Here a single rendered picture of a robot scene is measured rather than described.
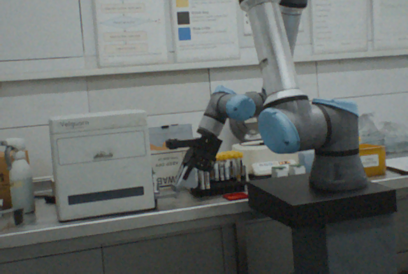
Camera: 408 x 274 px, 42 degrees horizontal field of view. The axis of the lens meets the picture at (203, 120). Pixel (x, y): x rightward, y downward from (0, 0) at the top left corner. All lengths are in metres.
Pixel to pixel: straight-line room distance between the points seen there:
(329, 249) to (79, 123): 0.76
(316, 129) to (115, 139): 0.59
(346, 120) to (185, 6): 1.11
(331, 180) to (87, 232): 0.68
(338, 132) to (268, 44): 0.28
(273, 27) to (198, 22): 0.95
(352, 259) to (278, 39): 0.58
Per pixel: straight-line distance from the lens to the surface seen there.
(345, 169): 1.41
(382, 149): 1.97
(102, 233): 1.57
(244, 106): 1.56
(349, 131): 1.40
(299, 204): 1.29
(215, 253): 2.41
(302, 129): 1.31
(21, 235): 1.56
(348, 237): 1.40
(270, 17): 1.40
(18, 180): 1.79
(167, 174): 1.92
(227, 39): 2.35
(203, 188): 1.75
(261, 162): 2.02
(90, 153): 1.57
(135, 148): 1.59
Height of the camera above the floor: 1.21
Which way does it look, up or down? 3 degrees down
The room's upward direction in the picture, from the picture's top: 5 degrees counter-clockwise
